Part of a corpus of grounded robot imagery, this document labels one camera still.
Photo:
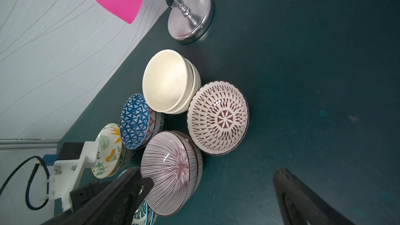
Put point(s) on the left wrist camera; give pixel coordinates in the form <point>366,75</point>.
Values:
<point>71,162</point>

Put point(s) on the cream bowl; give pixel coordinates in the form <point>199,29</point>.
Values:
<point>197,84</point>
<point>167,80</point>

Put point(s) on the yellow flower bowl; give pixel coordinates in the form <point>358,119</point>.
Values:
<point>109,152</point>

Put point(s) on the green leaf bowl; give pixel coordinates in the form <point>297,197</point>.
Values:
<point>144,215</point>

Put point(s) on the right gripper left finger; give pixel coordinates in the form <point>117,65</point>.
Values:
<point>99,215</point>

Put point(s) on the pink striped bowl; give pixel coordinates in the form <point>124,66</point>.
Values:
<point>171,161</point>

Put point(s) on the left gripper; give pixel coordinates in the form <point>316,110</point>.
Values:
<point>134,190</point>

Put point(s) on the chrome glass holder stand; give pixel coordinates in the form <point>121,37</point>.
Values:
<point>189,19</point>

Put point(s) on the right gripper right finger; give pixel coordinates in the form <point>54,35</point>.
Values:
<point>299,205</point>

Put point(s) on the brown lattice bowl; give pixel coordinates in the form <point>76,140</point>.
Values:
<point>218,118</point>

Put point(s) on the blue triangle bowl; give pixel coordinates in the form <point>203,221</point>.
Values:
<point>134,121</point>

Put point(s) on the cream bowl front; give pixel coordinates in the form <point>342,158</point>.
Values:
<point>167,80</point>

